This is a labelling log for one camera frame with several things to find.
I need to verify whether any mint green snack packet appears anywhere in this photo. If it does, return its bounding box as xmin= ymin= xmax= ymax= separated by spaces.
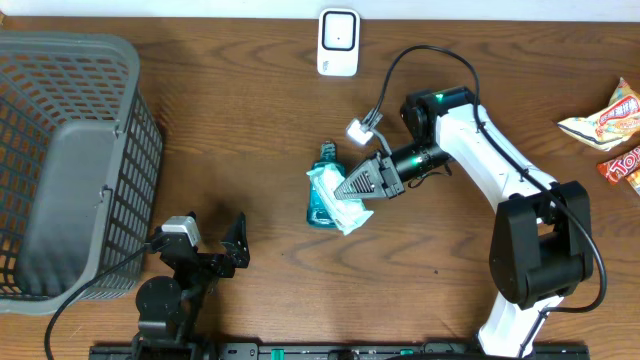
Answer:
xmin=306 ymin=162 xmax=374 ymax=236

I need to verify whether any blue Listerine mouthwash bottle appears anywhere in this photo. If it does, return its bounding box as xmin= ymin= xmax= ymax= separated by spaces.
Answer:
xmin=306 ymin=141 xmax=345 ymax=229

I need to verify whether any orange chocolate bar wrapper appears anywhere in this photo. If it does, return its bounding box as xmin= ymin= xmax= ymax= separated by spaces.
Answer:
xmin=596 ymin=147 xmax=640 ymax=185

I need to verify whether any yellow snack chip bag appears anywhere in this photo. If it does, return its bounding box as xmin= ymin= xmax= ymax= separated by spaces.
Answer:
xmin=557 ymin=78 xmax=639 ymax=151

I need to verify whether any small orange snack packet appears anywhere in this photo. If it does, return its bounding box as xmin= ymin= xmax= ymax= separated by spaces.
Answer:
xmin=626 ymin=170 xmax=640 ymax=195

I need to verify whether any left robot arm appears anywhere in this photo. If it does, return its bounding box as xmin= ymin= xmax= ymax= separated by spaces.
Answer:
xmin=132 ymin=212 xmax=250 ymax=359

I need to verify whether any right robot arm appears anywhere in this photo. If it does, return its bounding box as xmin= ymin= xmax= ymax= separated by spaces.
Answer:
xmin=334 ymin=86 xmax=594 ymax=357

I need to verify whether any white barcode scanner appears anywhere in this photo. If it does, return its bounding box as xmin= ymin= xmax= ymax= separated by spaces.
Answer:
xmin=316 ymin=8 xmax=361 ymax=77

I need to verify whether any grey plastic basket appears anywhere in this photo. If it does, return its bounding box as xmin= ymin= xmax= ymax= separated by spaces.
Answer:
xmin=1 ymin=31 xmax=163 ymax=316

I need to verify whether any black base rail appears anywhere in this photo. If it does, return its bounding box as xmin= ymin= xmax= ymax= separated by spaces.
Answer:
xmin=88 ymin=340 xmax=592 ymax=360

